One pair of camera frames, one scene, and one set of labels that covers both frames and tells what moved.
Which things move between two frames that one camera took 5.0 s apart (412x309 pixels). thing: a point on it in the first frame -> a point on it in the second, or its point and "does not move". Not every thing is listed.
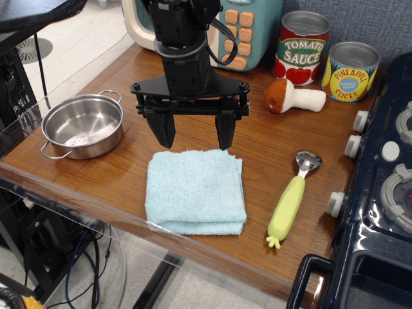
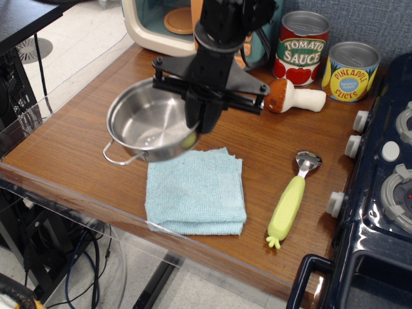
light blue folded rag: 195,192 does not move
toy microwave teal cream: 257,26 does not move
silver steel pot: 84,127 -> 148,121
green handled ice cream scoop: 287,208 does not move
